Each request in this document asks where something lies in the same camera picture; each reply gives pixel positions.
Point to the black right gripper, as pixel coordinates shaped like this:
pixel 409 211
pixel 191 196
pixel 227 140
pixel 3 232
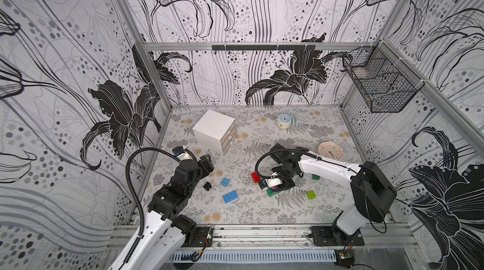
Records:
pixel 278 179

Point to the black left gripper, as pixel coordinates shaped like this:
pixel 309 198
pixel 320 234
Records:
pixel 205 166

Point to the long green lego brick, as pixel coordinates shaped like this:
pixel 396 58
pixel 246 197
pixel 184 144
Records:
pixel 270 193

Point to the small light blue lego brick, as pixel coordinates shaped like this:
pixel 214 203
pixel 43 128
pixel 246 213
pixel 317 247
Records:
pixel 225 182

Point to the red lego brick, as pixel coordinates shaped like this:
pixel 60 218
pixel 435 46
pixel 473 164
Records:
pixel 256 178

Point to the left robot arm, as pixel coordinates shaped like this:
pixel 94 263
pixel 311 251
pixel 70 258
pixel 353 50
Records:
pixel 163 229

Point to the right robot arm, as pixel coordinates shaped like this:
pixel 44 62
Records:
pixel 372 191

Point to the small black lego piece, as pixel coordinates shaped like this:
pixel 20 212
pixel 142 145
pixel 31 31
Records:
pixel 207 186

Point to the lime green lego brick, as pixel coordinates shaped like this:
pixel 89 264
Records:
pixel 311 195

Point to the long light blue lego brick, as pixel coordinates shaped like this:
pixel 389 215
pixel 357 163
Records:
pixel 230 197

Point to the white mini drawer cabinet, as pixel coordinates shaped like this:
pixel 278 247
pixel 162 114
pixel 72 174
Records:
pixel 215 131

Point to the large pink round clock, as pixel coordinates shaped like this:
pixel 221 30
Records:
pixel 330 150

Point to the small blue cream alarm clock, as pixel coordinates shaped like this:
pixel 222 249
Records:
pixel 284 121

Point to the white slotted cable duct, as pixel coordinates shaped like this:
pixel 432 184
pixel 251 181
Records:
pixel 267 256

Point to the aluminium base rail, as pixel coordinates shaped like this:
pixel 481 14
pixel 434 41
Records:
pixel 297 236

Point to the black wall hook bar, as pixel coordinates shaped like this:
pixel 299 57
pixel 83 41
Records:
pixel 262 47

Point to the black wire wall basket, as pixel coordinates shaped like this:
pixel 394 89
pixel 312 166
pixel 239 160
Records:
pixel 379 78

